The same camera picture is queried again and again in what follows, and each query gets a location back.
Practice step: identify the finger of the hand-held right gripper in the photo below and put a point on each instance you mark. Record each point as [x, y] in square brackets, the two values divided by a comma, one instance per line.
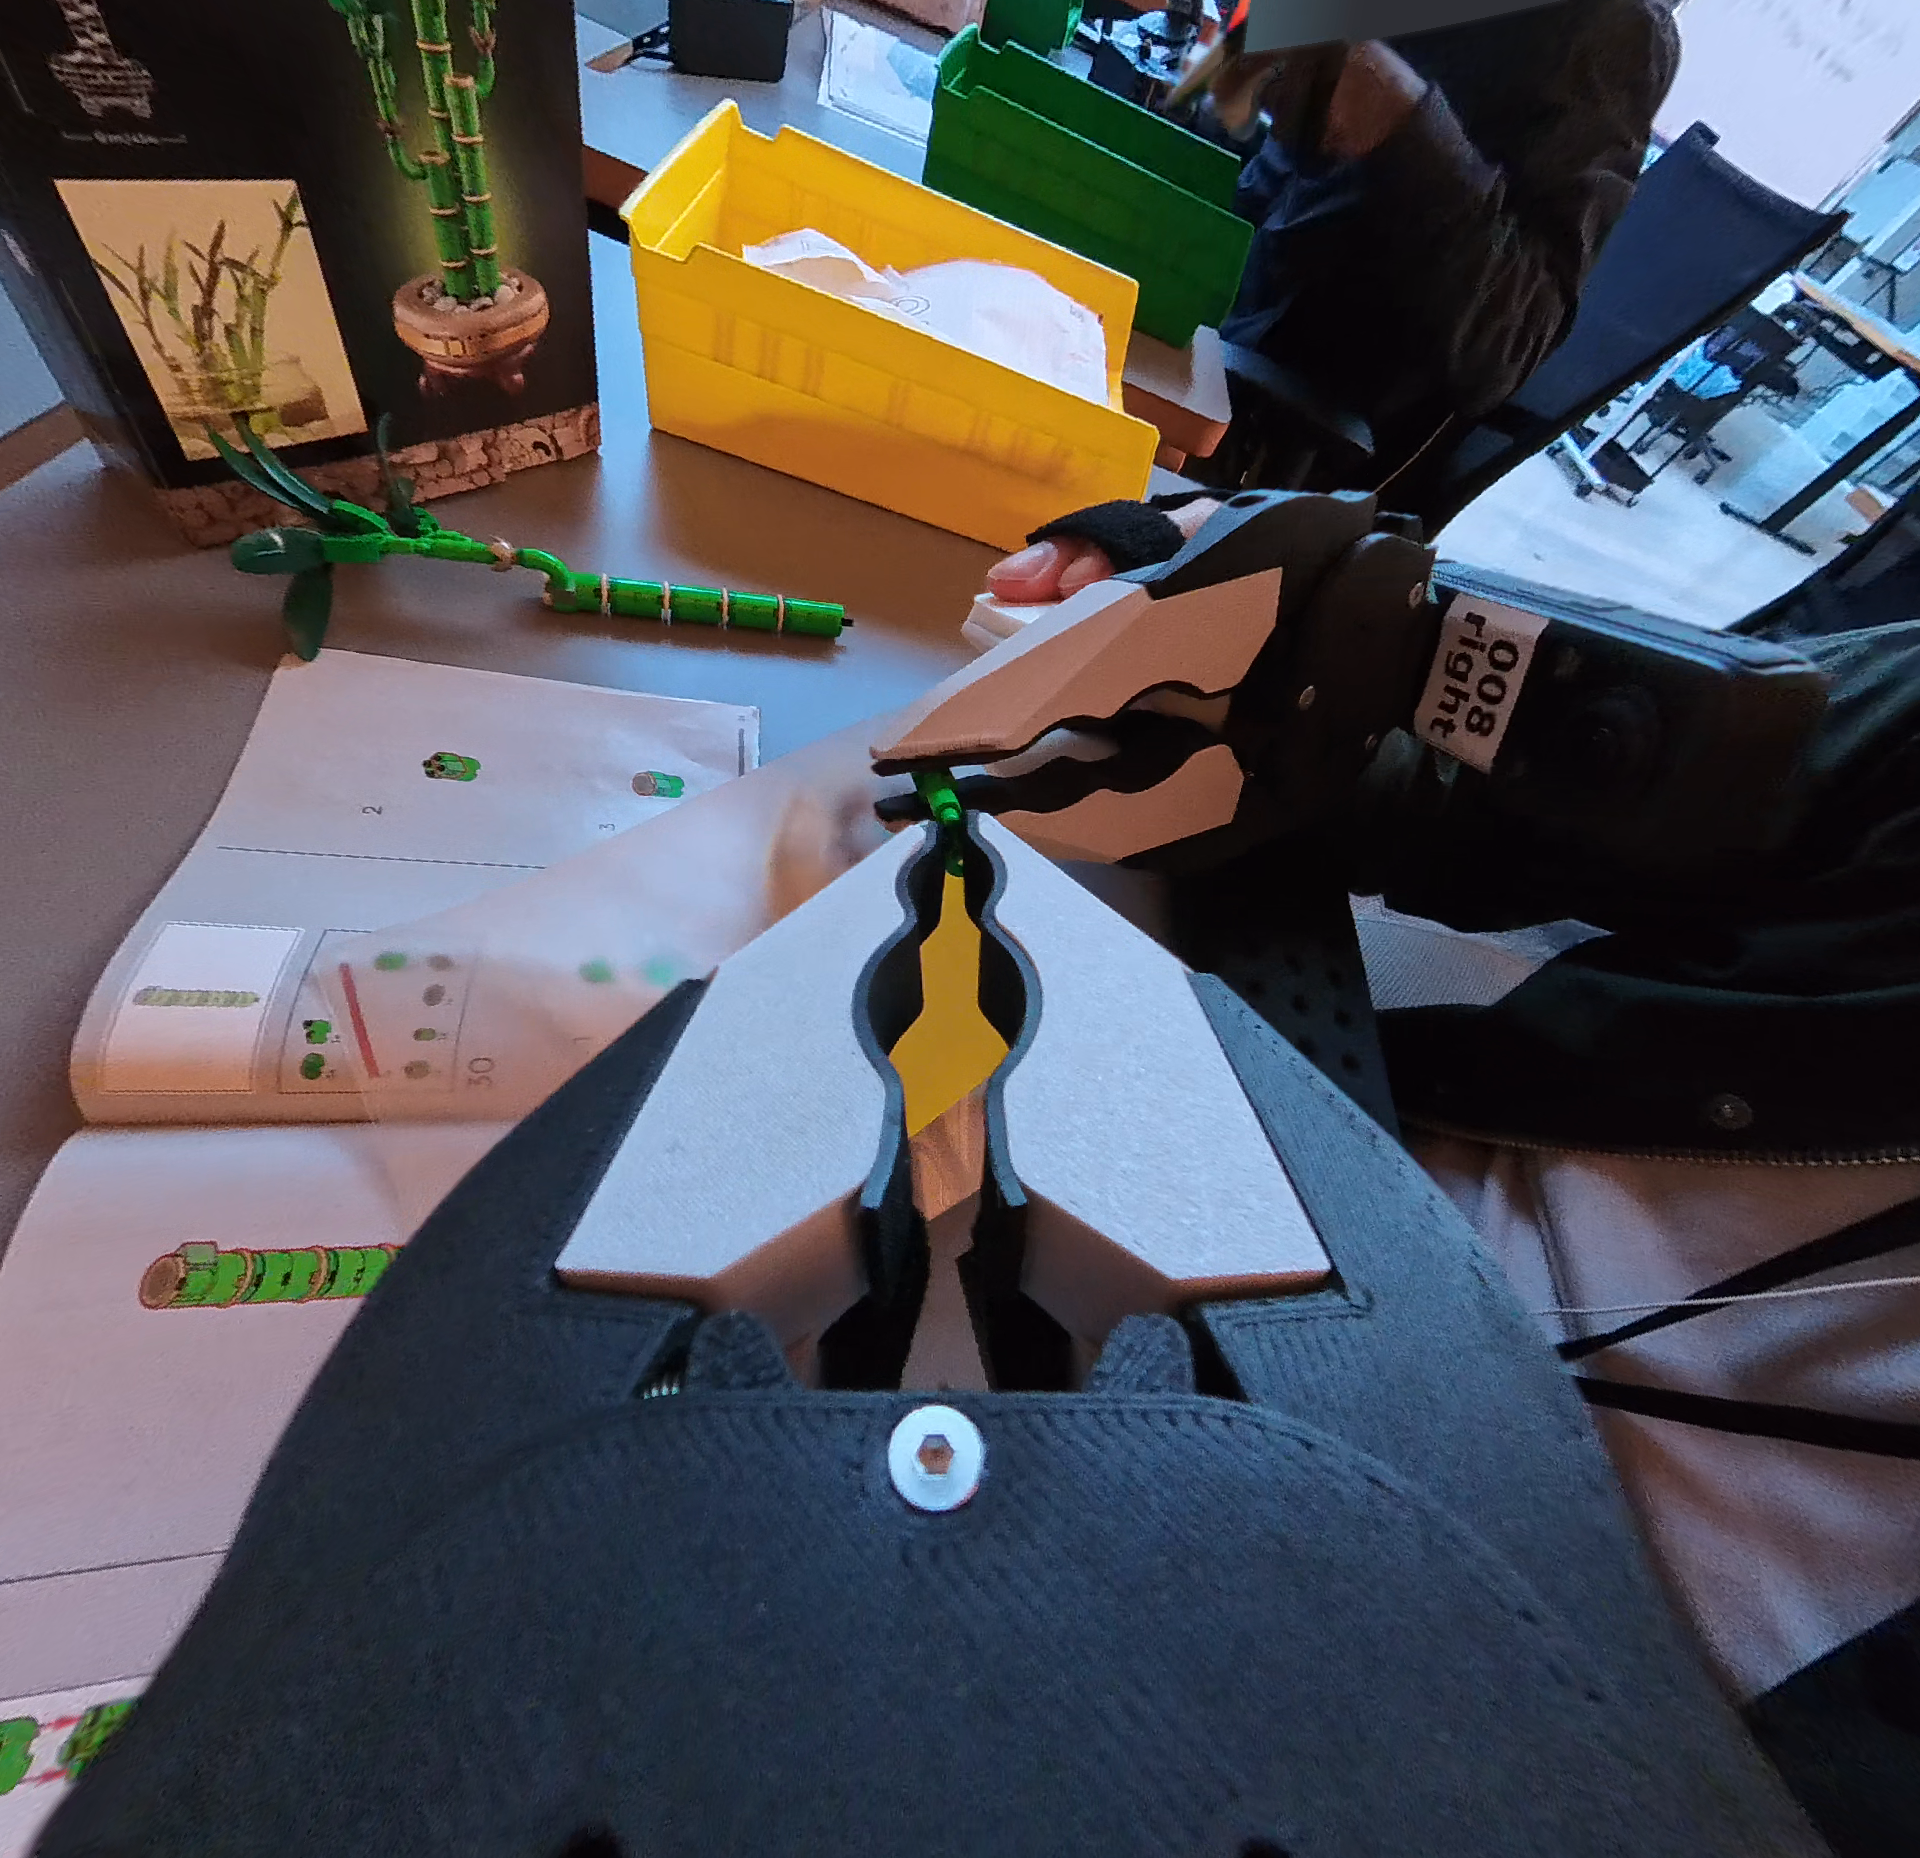
[1096, 645]
[1154, 802]

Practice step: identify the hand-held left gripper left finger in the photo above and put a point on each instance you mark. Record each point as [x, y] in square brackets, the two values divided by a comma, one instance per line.
[720, 1137]

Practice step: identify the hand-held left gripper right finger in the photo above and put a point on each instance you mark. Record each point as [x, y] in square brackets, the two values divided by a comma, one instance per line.
[1154, 1137]

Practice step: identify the small green brick piece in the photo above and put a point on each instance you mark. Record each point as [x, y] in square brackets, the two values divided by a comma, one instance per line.
[942, 816]

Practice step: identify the person's right hand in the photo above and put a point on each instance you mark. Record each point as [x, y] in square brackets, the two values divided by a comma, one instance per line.
[1050, 569]

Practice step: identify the black perforated chair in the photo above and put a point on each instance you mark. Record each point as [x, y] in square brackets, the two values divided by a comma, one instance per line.
[1321, 1019]

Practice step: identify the yellow paper sheet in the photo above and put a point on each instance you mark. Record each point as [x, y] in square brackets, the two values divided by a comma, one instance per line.
[945, 1019]

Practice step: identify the white crumpled paper bags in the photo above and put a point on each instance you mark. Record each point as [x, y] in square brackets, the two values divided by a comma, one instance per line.
[975, 307]

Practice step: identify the yellow plastic bin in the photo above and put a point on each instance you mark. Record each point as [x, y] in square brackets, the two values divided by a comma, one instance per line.
[840, 388]

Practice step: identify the long leafy brick bamboo stalk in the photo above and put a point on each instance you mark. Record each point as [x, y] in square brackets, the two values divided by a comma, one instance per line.
[674, 598]

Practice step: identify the person's dark jacket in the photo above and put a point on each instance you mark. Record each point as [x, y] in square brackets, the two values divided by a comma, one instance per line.
[1650, 1077]

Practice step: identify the open instruction booklet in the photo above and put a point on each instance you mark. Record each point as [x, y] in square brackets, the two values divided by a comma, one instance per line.
[449, 717]

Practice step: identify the person's beige pants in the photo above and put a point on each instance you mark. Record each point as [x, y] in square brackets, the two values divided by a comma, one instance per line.
[1650, 1229]

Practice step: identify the black fabric chair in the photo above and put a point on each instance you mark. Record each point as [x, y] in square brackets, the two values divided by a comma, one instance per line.
[1709, 268]

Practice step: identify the black power adapter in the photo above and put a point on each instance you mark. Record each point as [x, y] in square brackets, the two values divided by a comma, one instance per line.
[727, 28]

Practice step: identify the black bamboo toy set box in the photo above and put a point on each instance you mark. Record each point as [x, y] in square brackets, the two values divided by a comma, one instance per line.
[226, 74]

